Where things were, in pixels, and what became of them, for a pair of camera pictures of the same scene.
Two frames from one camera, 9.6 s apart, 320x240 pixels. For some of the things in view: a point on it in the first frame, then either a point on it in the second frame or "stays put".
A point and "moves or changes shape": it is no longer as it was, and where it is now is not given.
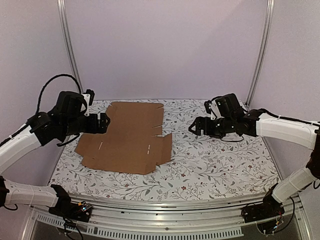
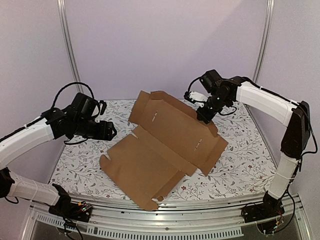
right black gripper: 203,127 to 203,116
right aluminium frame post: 267,36 stays put
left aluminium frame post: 68,41 stays put
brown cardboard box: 130,144 moves or changes shape
